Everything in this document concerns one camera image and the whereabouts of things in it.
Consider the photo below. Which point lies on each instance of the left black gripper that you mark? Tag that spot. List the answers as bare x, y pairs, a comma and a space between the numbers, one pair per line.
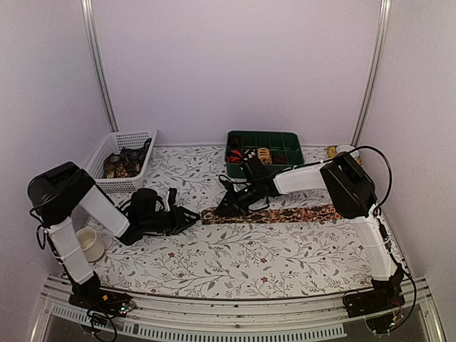
179, 219

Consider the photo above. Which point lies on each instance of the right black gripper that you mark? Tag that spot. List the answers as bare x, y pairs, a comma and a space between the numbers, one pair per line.
229, 206

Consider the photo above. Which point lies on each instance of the flamingo patterned tie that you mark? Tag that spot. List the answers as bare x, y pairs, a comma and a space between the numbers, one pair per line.
270, 215

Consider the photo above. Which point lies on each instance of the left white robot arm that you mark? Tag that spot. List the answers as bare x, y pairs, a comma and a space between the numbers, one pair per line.
60, 195

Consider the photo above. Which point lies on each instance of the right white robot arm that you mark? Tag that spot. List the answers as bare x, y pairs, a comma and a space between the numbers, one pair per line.
352, 193

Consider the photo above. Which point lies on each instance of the pile of dark ties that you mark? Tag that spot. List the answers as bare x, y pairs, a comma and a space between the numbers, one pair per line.
128, 163

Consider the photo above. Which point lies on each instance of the rolled orange black tie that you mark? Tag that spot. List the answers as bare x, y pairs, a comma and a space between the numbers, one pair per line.
234, 156

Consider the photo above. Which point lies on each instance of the rolled black white tie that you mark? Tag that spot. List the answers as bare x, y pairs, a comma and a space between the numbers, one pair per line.
249, 154

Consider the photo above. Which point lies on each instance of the rolled tan tie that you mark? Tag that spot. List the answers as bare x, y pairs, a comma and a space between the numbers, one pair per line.
265, 156

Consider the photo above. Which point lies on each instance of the rolled dark brown tie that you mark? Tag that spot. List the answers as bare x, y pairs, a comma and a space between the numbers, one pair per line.
235, 142

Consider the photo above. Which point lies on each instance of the rolled dark red tie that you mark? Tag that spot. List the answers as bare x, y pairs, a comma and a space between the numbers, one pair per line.
278, 158

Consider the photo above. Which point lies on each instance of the green divided organizer box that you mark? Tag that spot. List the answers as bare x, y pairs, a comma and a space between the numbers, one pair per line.
276, 150

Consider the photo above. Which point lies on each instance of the white plastic basket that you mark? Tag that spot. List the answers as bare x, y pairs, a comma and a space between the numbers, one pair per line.
114, 143

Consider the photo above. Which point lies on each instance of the white ceramic mug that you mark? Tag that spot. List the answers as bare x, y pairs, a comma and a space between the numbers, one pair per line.
91, 244

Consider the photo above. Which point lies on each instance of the floral patterned table mat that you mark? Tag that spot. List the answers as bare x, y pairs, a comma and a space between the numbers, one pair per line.
315, 252

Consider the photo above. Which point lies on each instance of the bamboo coaster mat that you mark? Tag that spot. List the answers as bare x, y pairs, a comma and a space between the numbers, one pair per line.
331, 153

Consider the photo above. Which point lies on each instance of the pale green ceramic bowl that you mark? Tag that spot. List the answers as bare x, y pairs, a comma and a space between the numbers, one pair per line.
344, 148

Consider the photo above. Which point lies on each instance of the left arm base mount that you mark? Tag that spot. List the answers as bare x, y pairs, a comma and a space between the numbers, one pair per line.
111, 303

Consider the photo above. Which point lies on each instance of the front aluminium rail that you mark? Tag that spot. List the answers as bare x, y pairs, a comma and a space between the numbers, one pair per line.
164, 318

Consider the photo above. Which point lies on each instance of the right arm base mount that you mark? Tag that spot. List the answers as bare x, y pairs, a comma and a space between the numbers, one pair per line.
361, 303

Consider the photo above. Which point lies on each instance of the left aluminium frame post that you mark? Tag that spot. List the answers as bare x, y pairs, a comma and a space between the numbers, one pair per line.
94, 47

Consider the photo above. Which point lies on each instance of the aluminium frame post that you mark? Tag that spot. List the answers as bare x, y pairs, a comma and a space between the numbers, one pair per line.
94, 47
379, 44

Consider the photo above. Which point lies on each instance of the right aluminium frame post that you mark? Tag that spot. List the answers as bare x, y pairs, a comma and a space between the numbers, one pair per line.
379, 44

